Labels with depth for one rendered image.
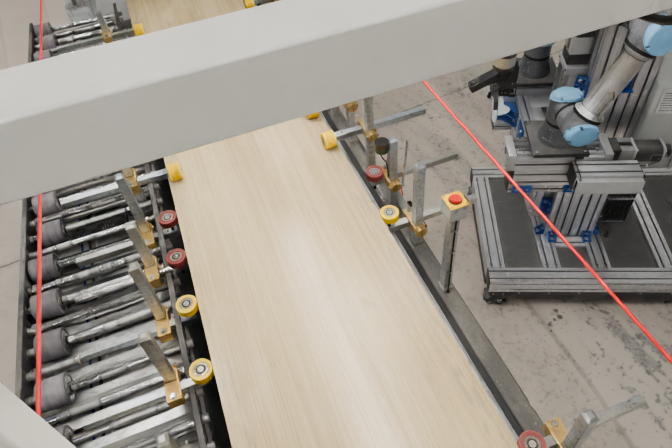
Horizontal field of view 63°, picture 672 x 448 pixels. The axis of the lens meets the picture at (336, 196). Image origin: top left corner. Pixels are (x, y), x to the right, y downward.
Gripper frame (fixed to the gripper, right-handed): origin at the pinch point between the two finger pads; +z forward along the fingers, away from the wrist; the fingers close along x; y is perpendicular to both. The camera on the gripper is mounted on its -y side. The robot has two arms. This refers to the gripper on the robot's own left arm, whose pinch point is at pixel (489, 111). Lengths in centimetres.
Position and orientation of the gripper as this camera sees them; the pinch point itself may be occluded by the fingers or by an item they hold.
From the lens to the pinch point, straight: 212.7
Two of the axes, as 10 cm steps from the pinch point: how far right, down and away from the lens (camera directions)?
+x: 0.6, -7.3, 6.9
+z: 0.8, 6.9, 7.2
